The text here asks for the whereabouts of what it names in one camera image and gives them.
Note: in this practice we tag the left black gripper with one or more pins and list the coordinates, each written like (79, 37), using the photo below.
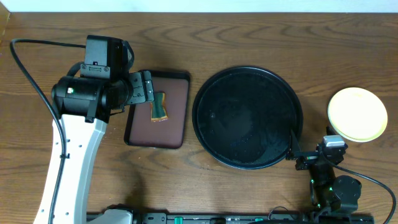
(140, 87)

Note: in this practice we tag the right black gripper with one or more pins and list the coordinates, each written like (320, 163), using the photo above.
(307, 160)

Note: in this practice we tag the green orange sponge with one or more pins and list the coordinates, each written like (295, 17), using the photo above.
(158, 110)

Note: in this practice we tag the yellow plate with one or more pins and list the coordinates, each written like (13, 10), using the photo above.
(357, 114)

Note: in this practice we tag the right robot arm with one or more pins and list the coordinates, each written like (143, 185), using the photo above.
(335, 198)

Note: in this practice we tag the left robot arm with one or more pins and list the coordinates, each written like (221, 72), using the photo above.
(83, 108)

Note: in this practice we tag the rectangular black brown tray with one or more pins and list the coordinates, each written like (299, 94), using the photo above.
(168, 133)

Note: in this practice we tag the round black tray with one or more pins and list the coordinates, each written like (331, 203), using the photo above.
(244, 117)

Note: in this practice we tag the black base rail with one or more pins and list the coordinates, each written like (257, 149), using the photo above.
(162, 218)

